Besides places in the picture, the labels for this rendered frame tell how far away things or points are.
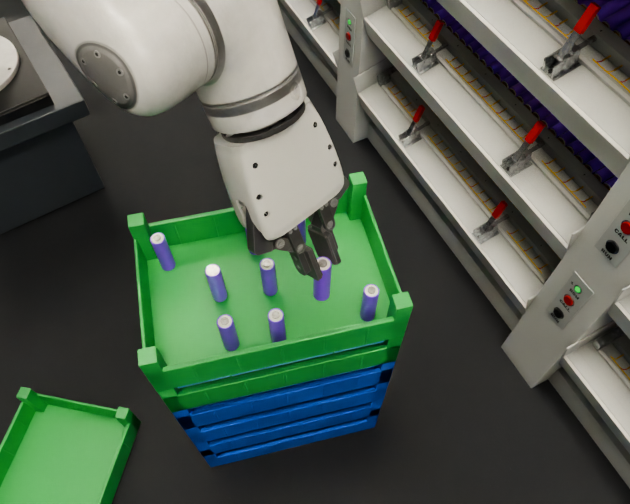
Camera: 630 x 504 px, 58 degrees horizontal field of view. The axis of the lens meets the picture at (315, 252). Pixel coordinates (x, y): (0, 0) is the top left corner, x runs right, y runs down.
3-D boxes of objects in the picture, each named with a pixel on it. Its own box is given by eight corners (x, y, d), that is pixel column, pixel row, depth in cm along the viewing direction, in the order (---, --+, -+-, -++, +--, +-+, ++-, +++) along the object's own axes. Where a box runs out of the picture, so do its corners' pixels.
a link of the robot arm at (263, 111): (263, 51, 50) (274, 82, 52) (182, 98, 47) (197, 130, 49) (322, 58, 44) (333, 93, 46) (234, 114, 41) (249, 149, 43)
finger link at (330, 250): (321, 188, 56) (339, 239, 60) (297, 206, 55) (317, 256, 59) (342, 196, 54) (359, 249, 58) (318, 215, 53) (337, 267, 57)
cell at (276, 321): (272, 346, 68) (269, 323, 62) (269, 333, 69) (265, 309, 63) (287, 343, 68) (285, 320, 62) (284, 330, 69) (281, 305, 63)
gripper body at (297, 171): (277, 71, 51) (313, 173, 58) (186, 127, 48) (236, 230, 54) (330, 80, 46) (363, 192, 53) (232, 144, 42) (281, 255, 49)
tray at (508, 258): (524, 318, 101) (530, 290, 89) (360, 105, 131) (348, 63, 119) (621, 260, 101) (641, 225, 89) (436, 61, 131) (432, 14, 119)
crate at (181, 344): (156, 393, 65) (138, 367, 58) (143, 249, 76) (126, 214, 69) (404, 336, 69) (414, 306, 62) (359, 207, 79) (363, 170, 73)
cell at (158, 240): (162, 272, 73) (149, 244, 68) (160, 260, 74) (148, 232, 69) (176, 269, 73) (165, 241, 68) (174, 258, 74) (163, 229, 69)
